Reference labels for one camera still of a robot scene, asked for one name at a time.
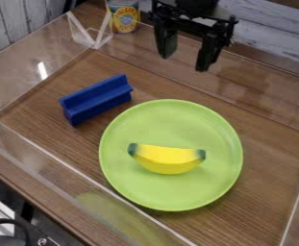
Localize green round plate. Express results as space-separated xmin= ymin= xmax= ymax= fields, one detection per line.
xmin=99 ymin=99 xmax=245 ymax=211

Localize clear acrylic front wall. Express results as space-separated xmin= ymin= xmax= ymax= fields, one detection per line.
xmin=0 ymin=122 xmax=195 ymax=246

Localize black cable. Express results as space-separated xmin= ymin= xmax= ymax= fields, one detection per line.
xmin=0 ymin=218 xmax=34 ymax=246

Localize yellow labelled can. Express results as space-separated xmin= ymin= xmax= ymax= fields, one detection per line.
xmin=107 ymin=0 xmax=141 ymax=34

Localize yellow toy banana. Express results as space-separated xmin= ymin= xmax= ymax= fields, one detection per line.
xmin=127 ymin=143 xmax=206 ymax=175

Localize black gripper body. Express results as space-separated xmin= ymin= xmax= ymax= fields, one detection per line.
xmin=150 ymin=0 xmax=240 ymax=36

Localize blue plastic block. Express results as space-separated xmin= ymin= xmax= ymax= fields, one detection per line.
xmin=59 ymin=74 xmax=134 ymax=126

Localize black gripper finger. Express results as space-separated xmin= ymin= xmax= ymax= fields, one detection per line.
xmin=154 ymin=15 xmax=178 ymax=59
xmin=195 ymin=33 xmax=224 ymax=72

